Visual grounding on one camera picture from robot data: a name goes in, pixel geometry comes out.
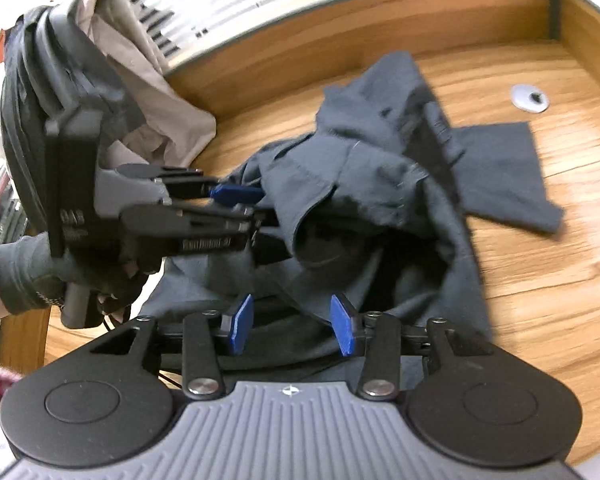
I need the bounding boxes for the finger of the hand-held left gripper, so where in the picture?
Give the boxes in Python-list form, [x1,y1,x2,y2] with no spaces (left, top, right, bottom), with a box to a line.
[122,204,281,261]
[117,163,263,207]

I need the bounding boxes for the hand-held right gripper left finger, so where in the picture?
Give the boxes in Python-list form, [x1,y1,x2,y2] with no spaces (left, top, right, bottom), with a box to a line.
[87,294,255,401]

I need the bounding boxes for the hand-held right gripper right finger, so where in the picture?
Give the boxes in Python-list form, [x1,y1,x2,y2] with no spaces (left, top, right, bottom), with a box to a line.
[330,294,490,401]

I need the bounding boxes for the dark grey pants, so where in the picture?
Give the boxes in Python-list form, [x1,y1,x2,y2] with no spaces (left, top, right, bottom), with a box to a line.
[142,51,565,386]

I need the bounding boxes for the person's left hand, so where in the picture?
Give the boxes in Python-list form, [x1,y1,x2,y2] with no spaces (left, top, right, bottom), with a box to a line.
[0,232,158,318]

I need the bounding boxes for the black hanging garment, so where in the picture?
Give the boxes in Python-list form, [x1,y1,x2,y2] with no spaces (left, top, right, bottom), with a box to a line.
[0,0,146,241]

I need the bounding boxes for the beige hanging garment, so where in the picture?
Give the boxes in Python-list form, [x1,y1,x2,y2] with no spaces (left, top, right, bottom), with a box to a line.
[75,0,217,168]

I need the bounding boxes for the wooden desk partition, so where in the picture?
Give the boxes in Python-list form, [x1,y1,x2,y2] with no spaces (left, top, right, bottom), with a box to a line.
[165,0,600,126]

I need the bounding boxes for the grey desk cable grommet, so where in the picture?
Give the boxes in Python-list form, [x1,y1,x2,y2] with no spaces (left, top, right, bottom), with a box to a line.
[511,84,550,113]

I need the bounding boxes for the black metal post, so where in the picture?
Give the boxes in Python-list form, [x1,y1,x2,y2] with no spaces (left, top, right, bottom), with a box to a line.
[547,0,566,41]

